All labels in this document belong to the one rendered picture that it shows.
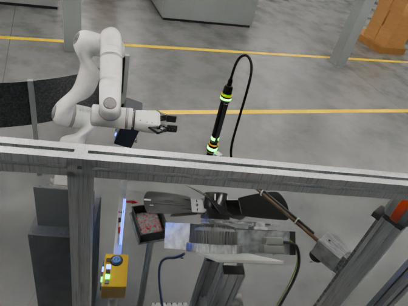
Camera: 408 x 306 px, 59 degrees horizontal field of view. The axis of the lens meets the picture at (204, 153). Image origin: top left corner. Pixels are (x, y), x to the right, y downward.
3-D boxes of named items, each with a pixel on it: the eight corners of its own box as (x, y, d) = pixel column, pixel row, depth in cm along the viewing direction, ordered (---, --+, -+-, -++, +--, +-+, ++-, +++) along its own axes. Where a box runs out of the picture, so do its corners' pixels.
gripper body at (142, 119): (131, 119, 149) (158, 122, 152) (130, 134, 141) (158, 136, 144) (132, 104, 145) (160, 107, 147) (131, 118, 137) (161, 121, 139)
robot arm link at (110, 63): (122, 42, 141) (122, 113, 131) (122, 65, 155) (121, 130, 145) (98, 40, 139) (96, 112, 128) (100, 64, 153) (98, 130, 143)
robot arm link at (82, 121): (55, 150, 183) (61, 104, 186) (91, 155, 193) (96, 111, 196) (61, 148, 173) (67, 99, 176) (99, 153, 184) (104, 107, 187)
